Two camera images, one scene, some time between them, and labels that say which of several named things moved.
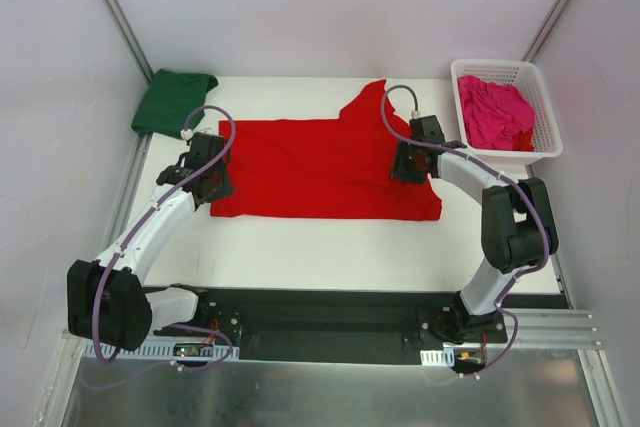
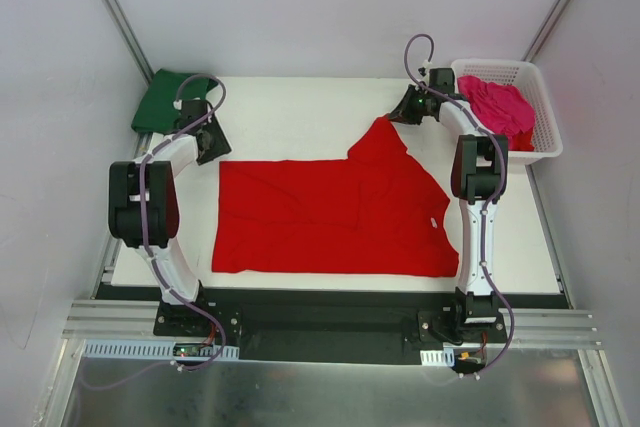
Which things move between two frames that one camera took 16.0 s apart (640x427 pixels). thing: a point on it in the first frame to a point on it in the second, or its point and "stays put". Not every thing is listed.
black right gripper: x=405 y=167 to x=403 y=110
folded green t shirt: x=169 y=99 stays put
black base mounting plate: x=327 y=325 stays put
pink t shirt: x=491 y=113 stays put
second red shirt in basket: x=521 y=141 stays put
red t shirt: x=323 y=168 to x=378 y=212
